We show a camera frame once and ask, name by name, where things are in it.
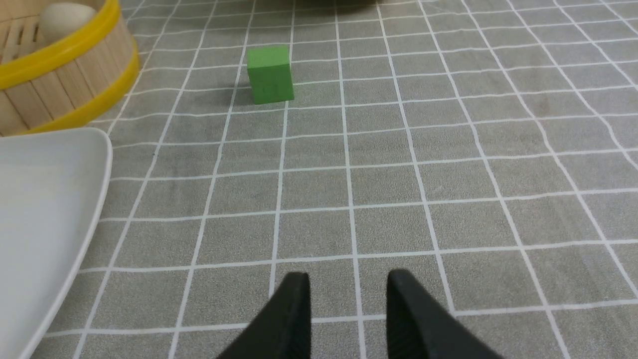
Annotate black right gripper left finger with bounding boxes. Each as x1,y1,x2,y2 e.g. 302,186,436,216
217,271,312,359

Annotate green wooden cube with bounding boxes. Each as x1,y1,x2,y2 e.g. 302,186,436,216
247,45,295,105

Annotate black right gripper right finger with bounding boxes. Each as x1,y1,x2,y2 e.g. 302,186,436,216
386,269,502,359

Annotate white square plate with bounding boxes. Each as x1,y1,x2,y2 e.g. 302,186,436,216
0,128,113,359

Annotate white steamed bun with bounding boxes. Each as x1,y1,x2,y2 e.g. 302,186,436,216
39,2,97,44

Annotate bamboo steamer basket yellow rim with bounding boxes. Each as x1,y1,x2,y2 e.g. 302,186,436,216
0,0,140,137

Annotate grey checked tablecloth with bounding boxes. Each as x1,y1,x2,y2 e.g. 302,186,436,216
32,0,638,359

